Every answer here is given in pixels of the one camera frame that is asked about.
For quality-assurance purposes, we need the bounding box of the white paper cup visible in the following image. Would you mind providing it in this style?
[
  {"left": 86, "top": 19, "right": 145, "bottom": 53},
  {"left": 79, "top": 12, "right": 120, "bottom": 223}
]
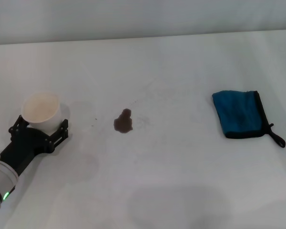
[{"left": 21, "top": 91, "right": 63, "bottom": 133}]

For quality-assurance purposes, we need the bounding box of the blue rag with black trim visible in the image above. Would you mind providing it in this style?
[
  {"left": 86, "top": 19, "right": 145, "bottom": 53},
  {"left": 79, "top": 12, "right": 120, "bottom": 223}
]
[{"left": 212, "top": 90, "right": 286, "bottom": 148}]

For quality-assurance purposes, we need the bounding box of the dark liquid stain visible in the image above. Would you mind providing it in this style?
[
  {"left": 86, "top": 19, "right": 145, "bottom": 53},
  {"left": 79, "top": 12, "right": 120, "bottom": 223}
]
[{"left": 113, "top": 108, "right": 134, "bottom": 134}]

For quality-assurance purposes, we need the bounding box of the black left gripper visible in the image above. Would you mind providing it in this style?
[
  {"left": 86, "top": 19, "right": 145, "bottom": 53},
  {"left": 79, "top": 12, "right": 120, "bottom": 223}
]
[{"left": 0, "top": 114, "right": 70, "bottom": 177}]

